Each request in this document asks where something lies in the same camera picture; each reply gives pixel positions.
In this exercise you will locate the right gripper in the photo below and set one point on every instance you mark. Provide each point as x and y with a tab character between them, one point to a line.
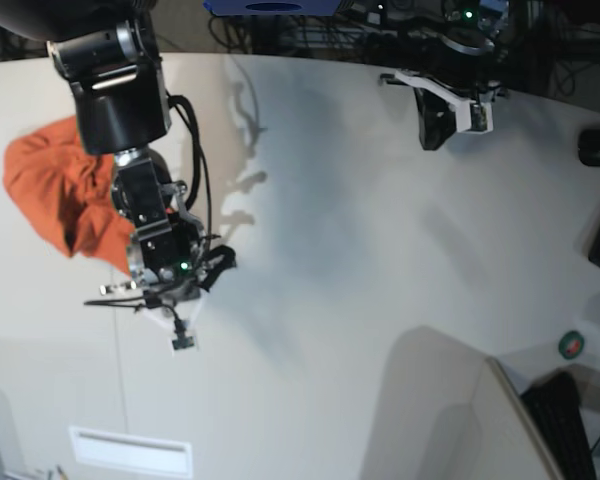
169	254

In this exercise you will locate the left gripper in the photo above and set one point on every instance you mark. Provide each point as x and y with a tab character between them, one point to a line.
437	122

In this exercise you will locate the orange t-shirt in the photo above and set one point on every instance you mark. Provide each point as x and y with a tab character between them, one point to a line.
64	193

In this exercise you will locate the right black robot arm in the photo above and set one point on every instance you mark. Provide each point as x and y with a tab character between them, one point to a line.
107	53

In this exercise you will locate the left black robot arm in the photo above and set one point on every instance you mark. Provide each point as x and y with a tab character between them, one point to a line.
455	68

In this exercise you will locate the black computer mouse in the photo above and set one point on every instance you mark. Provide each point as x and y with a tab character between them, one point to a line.
588	147

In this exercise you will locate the blue box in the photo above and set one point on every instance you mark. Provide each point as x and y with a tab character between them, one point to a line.
276	7

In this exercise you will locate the green tape roll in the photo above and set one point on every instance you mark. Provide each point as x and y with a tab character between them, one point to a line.
571	345

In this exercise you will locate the black keyboard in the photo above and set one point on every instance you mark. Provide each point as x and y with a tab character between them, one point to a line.
554	407

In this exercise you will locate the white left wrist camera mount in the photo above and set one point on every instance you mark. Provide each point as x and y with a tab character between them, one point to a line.
472	116

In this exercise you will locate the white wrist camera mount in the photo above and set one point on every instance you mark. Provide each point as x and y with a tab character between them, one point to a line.
472	116
178	319

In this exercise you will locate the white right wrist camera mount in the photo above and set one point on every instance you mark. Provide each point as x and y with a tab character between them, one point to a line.
178	319

